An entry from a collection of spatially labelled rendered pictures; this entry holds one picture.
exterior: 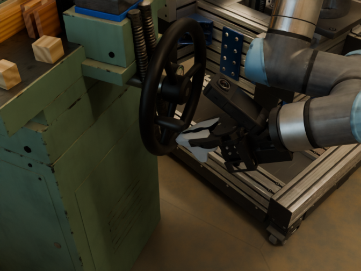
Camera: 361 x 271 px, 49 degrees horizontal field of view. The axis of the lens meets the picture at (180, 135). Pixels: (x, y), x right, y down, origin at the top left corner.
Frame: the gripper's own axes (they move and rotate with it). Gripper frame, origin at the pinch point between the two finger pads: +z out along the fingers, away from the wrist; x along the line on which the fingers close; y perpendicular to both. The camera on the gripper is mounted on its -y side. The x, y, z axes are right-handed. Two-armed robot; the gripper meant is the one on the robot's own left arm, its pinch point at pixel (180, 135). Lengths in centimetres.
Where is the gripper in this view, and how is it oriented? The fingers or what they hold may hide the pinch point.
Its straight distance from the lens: 73.6
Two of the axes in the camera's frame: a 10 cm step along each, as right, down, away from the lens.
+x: 4.3, -5.8, 6.9
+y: 4.5, 8.0, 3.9
